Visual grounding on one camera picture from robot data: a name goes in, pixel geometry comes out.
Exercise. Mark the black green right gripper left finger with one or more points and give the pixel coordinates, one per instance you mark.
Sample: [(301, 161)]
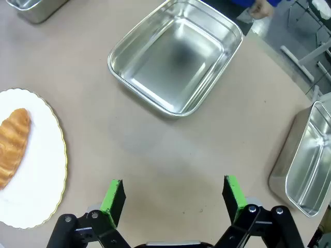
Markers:
[(111, 206)]

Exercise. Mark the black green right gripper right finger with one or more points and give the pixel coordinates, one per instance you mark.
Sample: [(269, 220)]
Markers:
[(236, 204)]

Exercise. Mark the deep steel container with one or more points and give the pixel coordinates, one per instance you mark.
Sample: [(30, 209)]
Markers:
[(305, 165)]

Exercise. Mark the golden croissant bread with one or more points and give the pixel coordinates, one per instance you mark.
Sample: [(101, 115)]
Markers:
[(13, 146)]

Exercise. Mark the small steel container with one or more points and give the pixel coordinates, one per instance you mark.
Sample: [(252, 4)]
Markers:
[(33, 9)]

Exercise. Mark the person's hand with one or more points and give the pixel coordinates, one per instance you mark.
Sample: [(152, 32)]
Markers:
[(259, 9)]

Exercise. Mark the white plate with gold rim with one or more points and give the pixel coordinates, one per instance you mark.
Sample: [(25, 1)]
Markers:
[(31, 160)]

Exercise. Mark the large shallow steel tray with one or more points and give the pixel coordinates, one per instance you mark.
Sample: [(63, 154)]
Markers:
[(175, 55)]

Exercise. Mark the blue sleeve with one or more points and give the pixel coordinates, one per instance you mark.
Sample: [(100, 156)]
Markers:
[(241, 3)]

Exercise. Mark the white table frame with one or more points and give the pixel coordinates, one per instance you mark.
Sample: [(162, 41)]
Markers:
[(307, 55)]

